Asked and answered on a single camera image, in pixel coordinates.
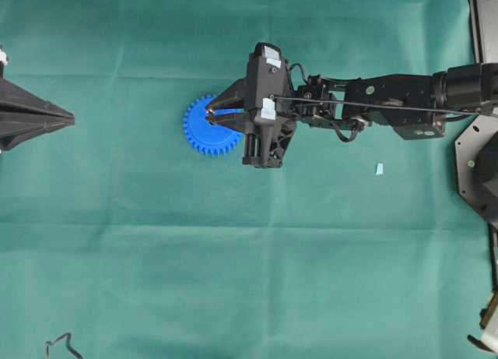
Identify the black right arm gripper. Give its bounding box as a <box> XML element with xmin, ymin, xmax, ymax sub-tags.
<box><xmin>207</xmin><ymin>42</ymin><xmax>296</xmax><ymax>134</ymax></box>

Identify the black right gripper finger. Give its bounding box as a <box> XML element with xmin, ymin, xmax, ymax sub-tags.
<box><xmin>1</xmin><ymin>78</ymin><xmax>74</xmax><ymax>120</ymax></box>

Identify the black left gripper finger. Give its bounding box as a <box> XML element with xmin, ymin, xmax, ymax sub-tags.
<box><xmin>1</xmin><ymin>116</ymin><xmax>75</xmax><ymax>150</ymax></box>

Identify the blue plastic gear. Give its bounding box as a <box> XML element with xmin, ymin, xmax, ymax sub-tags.
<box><xmin>183</xmin><ymin>94</ymin><xmax>244</xmax><ymax>157</ymax></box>

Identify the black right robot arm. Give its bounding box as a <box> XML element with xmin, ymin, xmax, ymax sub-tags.
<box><xmin>183</xmin><ymin>43</ymin><xmax>497</xmax><ymax>167</ymax></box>

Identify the black opposite robot arm base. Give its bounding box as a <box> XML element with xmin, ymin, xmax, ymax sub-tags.
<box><xmin>454</xmin><ymin>116</ymin><xmax>497</xmax><ymax>227</ymax></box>

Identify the green table cloth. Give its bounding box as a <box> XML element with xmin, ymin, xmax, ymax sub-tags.
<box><xmin>1</xmin><ymin>0</ymin><xmax>492</xmax><ymax>358</ymax></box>

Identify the small light blue tape piece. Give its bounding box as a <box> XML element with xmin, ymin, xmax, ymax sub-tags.
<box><xmin>375</xmin><ymin>163</ymin><xmax>384</xmax><ymax>176</ymax></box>

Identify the black cable over arm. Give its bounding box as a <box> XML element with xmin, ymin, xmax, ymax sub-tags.
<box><xmin>272</xmin><ymin>96</ymin><xmax>495</xmax><ymax>117</ymax></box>

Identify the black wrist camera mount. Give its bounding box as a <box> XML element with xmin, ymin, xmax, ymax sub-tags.
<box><xmin>242</xmin><ymin>117</ymin><xmax>296</xmax><ymax>168</ymax></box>

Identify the black bent wire on cloth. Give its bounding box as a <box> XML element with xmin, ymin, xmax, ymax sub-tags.
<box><xmin>44</xmin><ymin>333</ymin><xmax>85</xmax><ymax>359</ymax></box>

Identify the black aluminium rail frame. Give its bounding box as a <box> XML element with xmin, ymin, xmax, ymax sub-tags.
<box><xmin>468</xmin><ymin>0</ymin><xmax>498</xmax><ymax>63</ymax></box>

